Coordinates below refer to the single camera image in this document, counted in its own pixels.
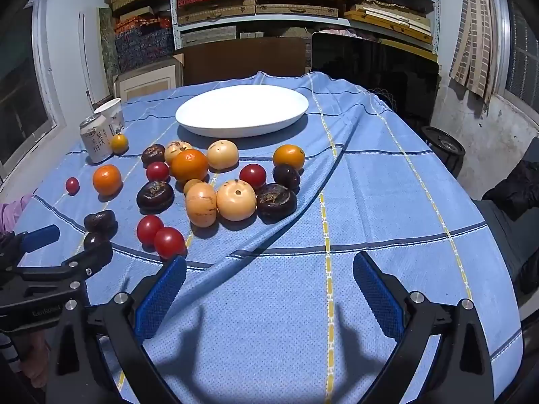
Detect round wire rack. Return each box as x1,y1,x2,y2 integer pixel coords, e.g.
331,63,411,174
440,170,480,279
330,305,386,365
368,86,399,110

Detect brown board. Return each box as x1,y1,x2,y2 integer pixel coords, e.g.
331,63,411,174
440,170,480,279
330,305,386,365
182,37,307,87

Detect white metal shelf rack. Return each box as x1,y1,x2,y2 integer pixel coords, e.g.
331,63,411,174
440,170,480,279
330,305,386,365
168,0,441,66

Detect white paper cup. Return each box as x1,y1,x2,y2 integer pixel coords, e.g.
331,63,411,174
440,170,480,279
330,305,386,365
93,98,126,137

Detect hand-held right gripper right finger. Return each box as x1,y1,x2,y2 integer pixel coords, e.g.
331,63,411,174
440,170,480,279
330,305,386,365
353,251,495,404

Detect oval yellow passion fruit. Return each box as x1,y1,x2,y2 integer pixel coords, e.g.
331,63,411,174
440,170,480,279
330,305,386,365
185,182,218,228

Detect person's grey trousers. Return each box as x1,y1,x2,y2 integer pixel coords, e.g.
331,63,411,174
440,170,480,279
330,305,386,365
472,200,539,304

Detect brick pattern wallpaper strips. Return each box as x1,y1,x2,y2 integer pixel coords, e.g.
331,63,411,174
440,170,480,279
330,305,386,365
448,0,495,97

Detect person's black jacket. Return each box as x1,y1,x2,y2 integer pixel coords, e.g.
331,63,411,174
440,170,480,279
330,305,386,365
482,137,539,222

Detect barred window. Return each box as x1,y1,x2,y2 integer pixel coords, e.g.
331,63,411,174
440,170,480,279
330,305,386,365
503,0,539,102

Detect black round stool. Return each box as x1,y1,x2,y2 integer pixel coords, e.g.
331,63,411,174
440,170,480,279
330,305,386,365
421,125,466,177

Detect black glossy panel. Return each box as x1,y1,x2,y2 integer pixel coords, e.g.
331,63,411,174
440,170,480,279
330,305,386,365
311,31,441,129

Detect blue checked tablecloth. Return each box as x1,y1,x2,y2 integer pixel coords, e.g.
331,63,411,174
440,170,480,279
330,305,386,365
14,71,525,404

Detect large dark purple passion fruit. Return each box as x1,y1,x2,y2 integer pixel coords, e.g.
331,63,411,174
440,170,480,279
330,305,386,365
136,181,175,214
256,183,298,223

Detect white oval plate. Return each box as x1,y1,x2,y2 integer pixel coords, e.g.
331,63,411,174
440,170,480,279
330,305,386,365
175,85,309,138

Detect pile of blue patterned boxes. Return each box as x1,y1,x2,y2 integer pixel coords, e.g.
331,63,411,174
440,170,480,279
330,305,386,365
114,17,175,73

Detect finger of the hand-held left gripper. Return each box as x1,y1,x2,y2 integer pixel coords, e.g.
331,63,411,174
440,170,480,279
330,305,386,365
0,224,61,264
19,242,114,288

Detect person's left hand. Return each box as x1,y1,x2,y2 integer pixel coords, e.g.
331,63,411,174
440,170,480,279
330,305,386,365
21,330,55,390

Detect light cardboard box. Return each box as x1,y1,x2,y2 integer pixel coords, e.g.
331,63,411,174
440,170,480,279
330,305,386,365
113,54,185,102

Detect orange mandarin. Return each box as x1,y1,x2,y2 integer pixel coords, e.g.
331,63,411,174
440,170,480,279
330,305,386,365
170,149,210,181
93,164,123,196
273,144,306,171

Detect white framed window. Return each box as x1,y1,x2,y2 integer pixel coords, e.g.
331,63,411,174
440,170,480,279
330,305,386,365
0,0,68,181

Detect pink cloth bundle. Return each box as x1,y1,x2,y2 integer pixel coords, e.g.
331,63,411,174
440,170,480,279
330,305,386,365
320,27,380,38

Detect green marbled board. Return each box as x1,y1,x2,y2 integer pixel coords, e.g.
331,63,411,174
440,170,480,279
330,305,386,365
100,8,121,89

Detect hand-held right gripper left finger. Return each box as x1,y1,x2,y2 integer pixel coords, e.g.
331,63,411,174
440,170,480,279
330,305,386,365
45,255,188,404

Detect white drink can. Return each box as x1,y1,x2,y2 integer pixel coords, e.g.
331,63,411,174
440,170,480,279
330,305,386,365
80,115,114,164

